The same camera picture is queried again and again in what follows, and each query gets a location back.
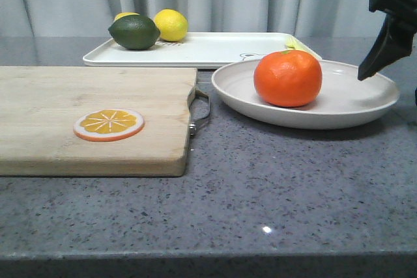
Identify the yellow plastic fork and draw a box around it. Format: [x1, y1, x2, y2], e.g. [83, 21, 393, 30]
[285, 36, 302, 50]

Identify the yellow lemon right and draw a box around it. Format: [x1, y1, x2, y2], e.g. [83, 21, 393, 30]
[154, 8, 188, 42]

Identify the yellow lemon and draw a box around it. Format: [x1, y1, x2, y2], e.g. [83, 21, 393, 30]
[154, 8, 188, 42]
[113, 12, 138, 21]

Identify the white rectangular tray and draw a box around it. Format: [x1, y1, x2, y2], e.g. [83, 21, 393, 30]
[82, 32, 323, 70]

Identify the wooden cutting board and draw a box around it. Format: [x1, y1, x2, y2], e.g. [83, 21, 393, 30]
[1, 66, 197, 176]

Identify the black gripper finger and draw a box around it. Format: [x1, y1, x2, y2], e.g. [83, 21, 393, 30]
[358, 0, 416, 81]

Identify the beige round plate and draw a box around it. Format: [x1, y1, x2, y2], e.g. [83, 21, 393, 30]
[212, 59, 399, 130]

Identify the yellow lemon left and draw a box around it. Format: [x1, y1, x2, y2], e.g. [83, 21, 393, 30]
[113, 12, 138, 21]

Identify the dark green lime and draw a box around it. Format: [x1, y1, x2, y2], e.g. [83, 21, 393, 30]
[108, 15, 160, 50]

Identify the orange mandarin fruit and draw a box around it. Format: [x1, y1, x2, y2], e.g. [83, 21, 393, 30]
[253, 50, 323, 107]

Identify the yellow plastic spoon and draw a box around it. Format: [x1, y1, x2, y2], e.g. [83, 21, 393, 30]
[294, 42, 322, 60]

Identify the orange slice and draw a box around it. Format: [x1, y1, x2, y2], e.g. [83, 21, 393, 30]
[73, 109, 145, 142]

